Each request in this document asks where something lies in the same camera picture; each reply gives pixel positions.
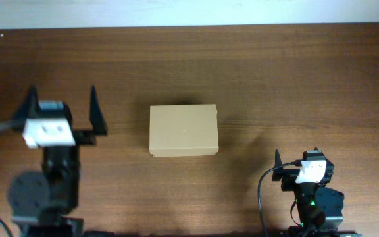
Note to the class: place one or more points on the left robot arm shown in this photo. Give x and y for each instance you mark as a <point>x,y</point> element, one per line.
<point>41,201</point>

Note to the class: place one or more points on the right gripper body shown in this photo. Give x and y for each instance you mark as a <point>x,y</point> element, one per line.
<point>289,179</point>

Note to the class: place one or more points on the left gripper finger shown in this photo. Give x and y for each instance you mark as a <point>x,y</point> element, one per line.
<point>95,115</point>
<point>29,107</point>

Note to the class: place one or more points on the brown cardboard box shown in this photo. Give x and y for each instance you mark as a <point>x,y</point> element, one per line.
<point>183,130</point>

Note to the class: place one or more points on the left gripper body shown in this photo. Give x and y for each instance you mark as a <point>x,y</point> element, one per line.
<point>84,137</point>

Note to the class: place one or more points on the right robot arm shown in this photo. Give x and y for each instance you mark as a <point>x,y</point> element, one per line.
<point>319,207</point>

